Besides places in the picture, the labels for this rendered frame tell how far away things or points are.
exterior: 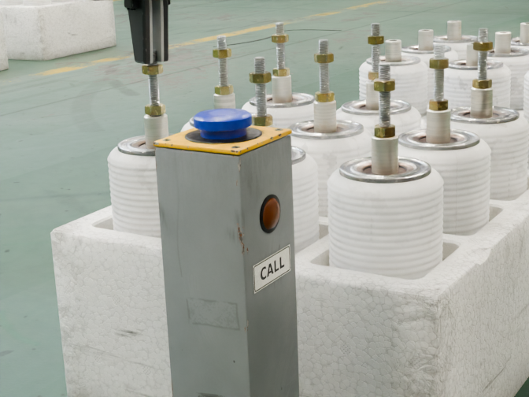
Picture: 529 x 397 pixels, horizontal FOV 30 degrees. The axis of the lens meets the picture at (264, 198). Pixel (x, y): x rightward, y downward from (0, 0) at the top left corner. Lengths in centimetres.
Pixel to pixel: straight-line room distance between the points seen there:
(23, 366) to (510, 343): 51
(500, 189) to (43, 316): 57
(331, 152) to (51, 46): 259
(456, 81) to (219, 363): 72
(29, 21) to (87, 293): 256
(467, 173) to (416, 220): 12
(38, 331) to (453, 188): 54
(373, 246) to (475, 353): 14
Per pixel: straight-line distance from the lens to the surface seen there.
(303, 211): 86
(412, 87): 137
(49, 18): 346
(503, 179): 101
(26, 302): 128
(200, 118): 67
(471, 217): 91
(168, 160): 67
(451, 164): 89
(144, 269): 89
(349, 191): 79
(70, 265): 95
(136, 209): 92
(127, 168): 91
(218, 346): 70
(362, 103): 110
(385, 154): 81
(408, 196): 78
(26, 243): 151
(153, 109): 93
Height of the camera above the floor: 46
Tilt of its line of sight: 16 degrees down
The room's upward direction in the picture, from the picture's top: 2 degrees counter-clockwise
